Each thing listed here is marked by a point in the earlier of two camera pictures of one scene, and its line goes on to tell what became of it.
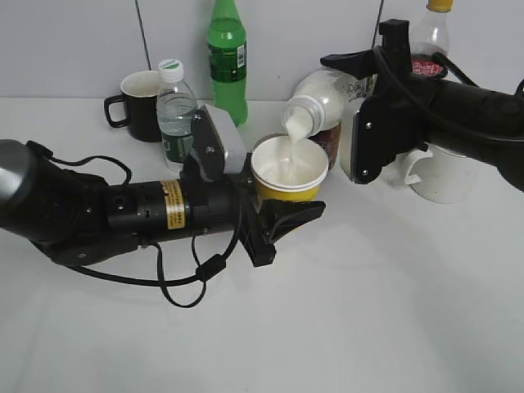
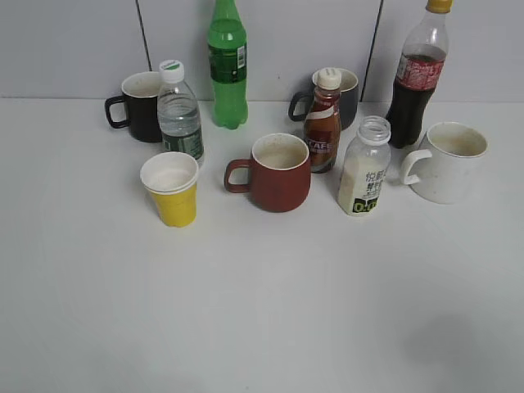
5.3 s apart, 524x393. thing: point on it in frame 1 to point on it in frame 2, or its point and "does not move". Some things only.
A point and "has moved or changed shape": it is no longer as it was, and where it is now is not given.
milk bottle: [320, 96] to [366, 168]
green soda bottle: [228, 60] does not move
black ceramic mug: [140, 97] does not move
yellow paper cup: [285, 170] has moved or changed shape
